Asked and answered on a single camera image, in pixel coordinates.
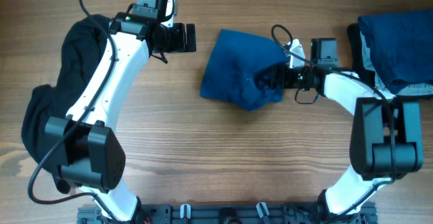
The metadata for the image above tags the blue t-shirt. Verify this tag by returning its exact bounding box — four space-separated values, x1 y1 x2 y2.
200 29 288 111

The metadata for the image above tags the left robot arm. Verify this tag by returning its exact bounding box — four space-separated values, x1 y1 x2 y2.
41 0 196 223

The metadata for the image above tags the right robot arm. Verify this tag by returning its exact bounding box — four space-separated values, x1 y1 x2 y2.
269 41 423 223

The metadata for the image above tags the folded black garment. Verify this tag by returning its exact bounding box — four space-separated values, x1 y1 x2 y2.
346 24 432 99

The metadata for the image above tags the folded navy garment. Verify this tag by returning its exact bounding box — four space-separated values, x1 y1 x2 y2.
358 9 432 95

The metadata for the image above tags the right black cable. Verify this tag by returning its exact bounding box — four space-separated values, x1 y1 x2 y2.
270 24 397 218

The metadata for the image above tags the black cable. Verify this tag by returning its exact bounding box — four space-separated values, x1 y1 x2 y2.
27 0 177 223
270 24 397 218

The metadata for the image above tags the left black cable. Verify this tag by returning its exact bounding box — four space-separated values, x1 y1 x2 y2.
27 0 177 223

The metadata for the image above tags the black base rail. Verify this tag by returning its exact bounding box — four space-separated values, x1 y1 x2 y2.
76 202 378 224

